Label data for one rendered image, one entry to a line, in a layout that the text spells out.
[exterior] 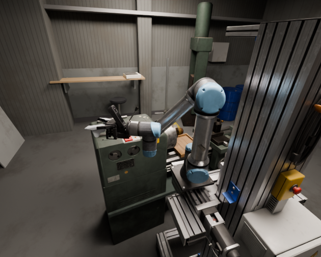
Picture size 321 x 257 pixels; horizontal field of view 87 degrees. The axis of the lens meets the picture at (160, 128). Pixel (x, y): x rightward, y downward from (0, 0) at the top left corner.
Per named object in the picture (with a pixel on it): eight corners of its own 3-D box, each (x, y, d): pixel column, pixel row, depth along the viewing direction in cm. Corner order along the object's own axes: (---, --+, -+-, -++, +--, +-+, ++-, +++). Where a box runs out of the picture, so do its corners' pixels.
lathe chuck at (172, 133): (169, 154, 166) (168, 123, 156) (156, 144, 193) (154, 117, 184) (177, 152, 170) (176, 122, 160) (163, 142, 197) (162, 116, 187)
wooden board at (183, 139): (180, 157, 176) (181, 154, 174) (165, 140, 205) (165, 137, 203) (204, 151, 188) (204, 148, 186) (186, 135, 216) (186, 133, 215)
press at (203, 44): (194, 113, 502) (208, 7, 379) (210, 126, 430) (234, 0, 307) (173, 115, 483) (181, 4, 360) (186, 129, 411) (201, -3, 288)
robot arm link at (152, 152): (157, 147, 98) (158, 130, 93) (156, 159, 89) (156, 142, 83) (144, 146, 99) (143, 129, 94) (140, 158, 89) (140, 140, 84)
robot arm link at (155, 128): (159, 142, 83) (160, 126, 79) (137, 140, 84) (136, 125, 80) (160, 133, 90) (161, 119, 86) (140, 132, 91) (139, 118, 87)
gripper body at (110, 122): (104, 139, 84) (128, 140, 83) (103, 122, 81) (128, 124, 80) (109, 133, 91) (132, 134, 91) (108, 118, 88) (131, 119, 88)
